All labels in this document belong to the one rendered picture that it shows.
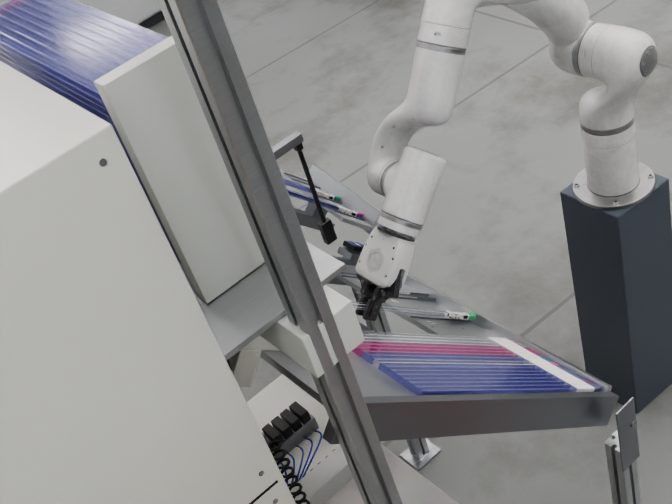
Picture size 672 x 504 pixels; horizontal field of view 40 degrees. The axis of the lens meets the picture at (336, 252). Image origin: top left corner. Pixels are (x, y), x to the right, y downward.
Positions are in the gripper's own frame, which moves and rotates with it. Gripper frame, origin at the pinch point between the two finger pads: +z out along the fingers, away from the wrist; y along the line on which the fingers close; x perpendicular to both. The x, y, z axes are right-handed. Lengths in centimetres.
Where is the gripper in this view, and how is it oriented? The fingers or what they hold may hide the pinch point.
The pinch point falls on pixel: (368, 307)
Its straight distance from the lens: 178.5
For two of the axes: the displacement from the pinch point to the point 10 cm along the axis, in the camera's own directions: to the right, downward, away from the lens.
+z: -3.4, 9.3, 1.5
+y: 5.7, 3.3, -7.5
